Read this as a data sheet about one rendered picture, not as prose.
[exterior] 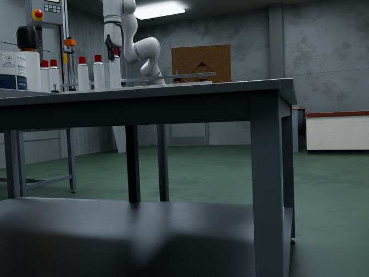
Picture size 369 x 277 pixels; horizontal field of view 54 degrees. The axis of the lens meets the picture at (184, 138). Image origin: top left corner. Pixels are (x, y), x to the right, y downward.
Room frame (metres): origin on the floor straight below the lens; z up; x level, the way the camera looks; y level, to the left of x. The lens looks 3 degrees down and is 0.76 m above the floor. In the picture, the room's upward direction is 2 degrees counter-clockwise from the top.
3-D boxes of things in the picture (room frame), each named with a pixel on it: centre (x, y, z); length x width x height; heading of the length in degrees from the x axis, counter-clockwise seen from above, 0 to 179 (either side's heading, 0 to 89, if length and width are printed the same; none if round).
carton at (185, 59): (1.99, -0.11, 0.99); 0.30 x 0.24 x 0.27; 84
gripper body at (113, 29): (1.79, 0.32, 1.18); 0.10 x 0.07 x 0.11; 163
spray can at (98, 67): (1.81, 0.41, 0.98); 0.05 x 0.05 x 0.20
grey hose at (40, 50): (2.03, 0.77, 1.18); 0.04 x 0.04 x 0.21
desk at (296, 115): (7.98, -2.19, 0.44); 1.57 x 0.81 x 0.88; 156
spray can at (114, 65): (1.79, 0.32, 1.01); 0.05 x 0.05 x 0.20
